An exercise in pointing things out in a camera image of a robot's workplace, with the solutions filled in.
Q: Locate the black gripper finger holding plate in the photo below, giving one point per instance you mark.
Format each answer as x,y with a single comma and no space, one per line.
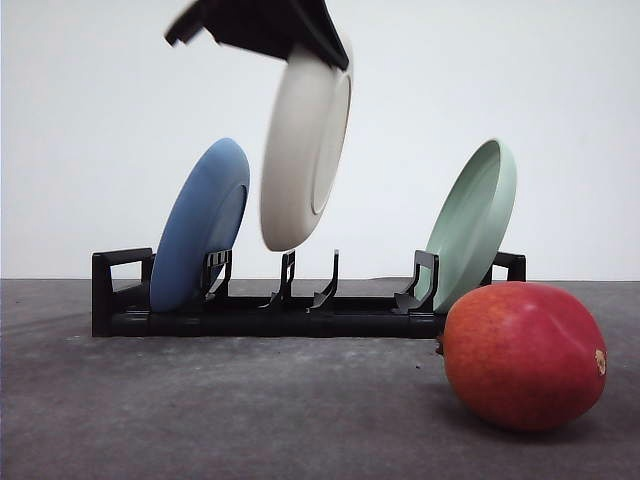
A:
272,27

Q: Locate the white plate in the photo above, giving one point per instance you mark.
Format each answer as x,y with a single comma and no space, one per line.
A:
305,146

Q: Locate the red pomegranate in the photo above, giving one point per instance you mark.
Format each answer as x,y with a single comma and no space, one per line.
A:
521,356

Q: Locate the blue plate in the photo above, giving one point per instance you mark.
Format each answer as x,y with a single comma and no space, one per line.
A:
204,213

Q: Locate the green plate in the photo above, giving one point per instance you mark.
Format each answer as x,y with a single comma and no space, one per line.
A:
474,225

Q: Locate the black plastic plate rack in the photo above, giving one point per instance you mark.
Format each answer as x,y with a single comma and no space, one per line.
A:
122,306

